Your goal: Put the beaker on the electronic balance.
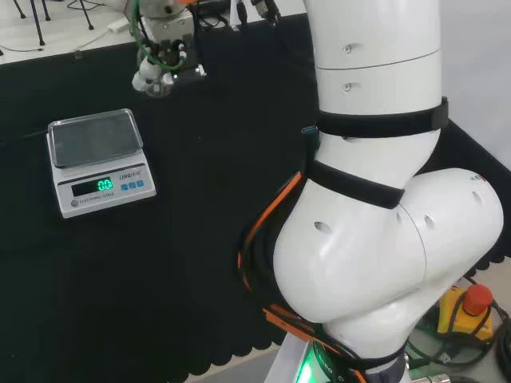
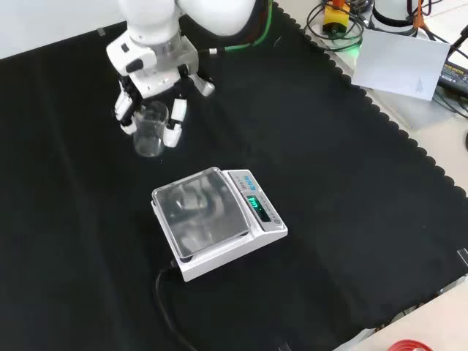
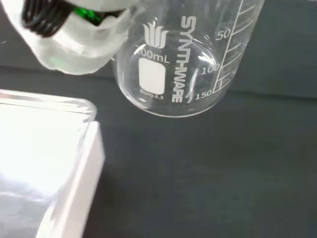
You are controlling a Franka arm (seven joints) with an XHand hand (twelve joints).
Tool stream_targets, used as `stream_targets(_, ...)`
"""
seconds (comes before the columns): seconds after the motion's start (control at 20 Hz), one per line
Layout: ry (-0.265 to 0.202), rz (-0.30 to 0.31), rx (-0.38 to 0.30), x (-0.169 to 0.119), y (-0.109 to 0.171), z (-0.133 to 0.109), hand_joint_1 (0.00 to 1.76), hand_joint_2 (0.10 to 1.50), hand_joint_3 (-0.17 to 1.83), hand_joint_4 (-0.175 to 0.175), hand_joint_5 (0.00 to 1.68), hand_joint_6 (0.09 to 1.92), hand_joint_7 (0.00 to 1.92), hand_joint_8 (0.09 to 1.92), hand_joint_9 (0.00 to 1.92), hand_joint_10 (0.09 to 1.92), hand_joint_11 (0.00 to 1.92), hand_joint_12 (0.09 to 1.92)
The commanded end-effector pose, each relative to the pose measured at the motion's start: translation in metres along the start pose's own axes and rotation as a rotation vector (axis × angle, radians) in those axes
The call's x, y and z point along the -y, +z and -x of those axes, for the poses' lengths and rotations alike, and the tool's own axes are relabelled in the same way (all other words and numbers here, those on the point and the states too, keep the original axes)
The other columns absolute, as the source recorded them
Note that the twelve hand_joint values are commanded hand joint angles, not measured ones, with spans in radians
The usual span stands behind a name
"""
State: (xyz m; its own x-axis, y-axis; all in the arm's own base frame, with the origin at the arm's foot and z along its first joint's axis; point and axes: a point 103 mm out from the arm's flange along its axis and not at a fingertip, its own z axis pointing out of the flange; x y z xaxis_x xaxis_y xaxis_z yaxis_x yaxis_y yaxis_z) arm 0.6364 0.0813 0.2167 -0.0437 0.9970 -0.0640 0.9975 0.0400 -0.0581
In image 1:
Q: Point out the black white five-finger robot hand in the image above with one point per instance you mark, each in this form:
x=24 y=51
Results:
x=175 y=48

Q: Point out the white power adapter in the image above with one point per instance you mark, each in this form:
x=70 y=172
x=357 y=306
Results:
x=117 y=26

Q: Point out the black bench cloth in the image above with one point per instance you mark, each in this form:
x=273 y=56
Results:
x=159 y=259

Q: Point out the yellow stop button red cap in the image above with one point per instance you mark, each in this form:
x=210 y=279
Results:
x=469 y=311

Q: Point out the black tripod leg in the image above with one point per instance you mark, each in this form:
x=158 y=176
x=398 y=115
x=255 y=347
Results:
x=87 y=16
x=38 y=24
x=19 y=9

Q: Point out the white electronic balance steel pan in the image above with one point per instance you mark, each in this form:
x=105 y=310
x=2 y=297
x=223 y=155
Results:
x=97 y=175

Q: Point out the small clear glass beaker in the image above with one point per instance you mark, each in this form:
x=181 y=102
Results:
x=159 y=88

